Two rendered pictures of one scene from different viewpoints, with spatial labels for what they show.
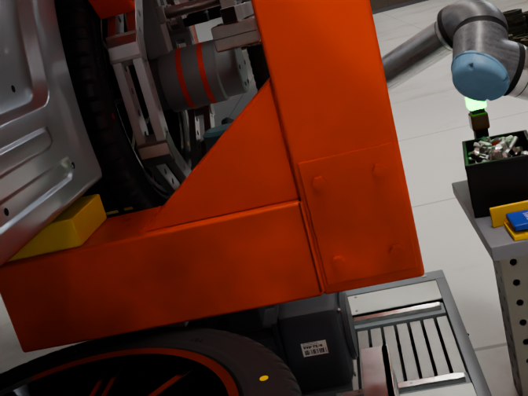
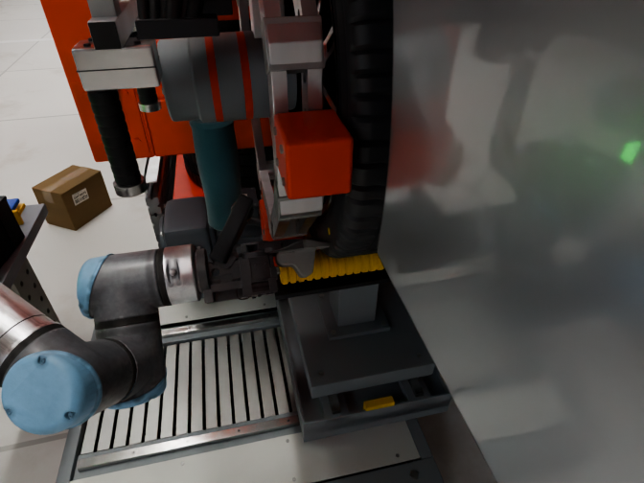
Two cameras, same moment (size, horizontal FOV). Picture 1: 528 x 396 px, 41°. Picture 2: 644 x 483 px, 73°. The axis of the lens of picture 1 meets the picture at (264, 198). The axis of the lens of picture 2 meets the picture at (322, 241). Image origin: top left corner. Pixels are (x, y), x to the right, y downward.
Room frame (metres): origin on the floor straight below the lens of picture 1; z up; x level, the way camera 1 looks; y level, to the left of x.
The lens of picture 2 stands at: (2.39, -0.07, 1.08)
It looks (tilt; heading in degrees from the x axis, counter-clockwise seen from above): 37 degrees down; 158
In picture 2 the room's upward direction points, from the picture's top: straight up
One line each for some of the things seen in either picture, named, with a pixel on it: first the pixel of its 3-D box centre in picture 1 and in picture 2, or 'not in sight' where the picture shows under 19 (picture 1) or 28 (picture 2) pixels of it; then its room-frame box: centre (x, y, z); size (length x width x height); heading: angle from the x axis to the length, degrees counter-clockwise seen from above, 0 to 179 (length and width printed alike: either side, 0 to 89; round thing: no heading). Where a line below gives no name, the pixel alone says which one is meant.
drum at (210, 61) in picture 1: (198, 75); (229, 78); (1.63, 0.07, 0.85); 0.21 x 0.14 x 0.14; 81
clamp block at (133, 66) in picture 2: not in sight; (119, 61); (1.77, -0.09, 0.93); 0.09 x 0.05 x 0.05; 81
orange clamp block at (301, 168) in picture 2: not in sight; (310, 152); (1.95, 0.10, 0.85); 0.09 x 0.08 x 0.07; 171
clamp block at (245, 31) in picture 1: (236, 33); not in sight; (1.44, -0.03, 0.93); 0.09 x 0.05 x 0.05; 81
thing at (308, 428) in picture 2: not in sight; (350, 336); (1.66, 0.31, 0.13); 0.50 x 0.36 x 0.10; 171
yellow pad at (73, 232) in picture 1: (53, 226); not in sight; (1.16, 0.36, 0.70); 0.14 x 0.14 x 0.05; 81
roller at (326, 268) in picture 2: not in sight; (339, 261); (1.77, 0.22, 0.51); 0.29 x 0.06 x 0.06; 81
